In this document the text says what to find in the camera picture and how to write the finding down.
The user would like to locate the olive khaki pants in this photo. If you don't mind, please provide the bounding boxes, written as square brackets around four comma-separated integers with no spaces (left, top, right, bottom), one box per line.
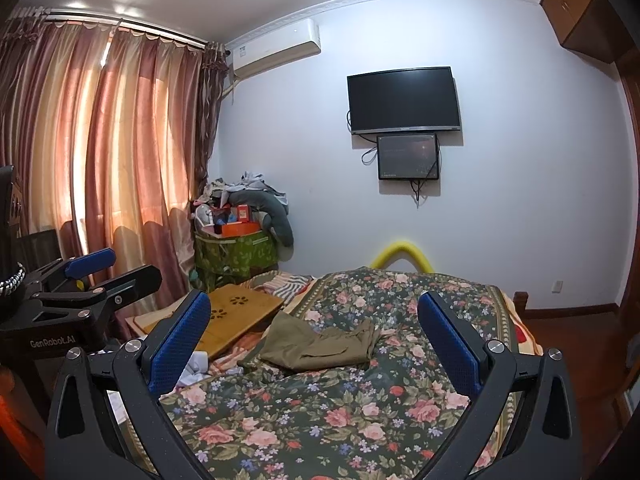
[240,312,381,373]

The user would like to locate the colourful fleece blanket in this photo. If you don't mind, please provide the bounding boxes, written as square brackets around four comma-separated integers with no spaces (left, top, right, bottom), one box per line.
[488,285,544,356]

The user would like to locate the floral bedspread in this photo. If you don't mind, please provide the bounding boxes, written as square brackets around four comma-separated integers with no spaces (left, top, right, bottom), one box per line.
[160,268,518,479]

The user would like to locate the wooden lap desk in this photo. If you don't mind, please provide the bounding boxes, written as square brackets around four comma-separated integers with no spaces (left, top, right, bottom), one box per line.
[142,285,283,359]

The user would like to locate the green storage bag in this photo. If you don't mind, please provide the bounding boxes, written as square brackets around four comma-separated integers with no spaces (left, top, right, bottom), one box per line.
[194,231,279,292]

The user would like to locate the pink curtain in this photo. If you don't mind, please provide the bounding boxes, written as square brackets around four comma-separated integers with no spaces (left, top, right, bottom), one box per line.
[1,11,228,323]

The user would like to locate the grey clothes pile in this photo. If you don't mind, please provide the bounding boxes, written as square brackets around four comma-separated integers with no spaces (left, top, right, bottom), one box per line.
[192,172,294,248]

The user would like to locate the orange box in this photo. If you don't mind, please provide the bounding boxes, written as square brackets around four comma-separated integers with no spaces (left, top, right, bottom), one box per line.
[220,221,262,238]

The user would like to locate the yellow foam tube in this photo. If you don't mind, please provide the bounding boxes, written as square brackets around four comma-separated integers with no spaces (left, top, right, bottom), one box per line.
[370,240,435,274]

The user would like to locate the striped cloth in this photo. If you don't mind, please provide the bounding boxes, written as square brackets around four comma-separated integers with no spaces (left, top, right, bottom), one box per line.
[250,271,314,306]

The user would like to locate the white air conditioner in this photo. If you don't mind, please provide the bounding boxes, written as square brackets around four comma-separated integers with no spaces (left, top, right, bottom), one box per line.
[228,18,321,81]

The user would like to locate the wooden wardrobe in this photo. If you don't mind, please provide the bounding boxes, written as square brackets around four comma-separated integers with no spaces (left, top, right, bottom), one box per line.
[541,0,636,64]

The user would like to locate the small wall monitor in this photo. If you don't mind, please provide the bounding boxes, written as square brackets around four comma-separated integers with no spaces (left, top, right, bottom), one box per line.
[376,133,439,181]

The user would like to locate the black wall television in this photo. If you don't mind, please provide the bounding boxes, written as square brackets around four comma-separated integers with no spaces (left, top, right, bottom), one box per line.
[347,66,461,134]

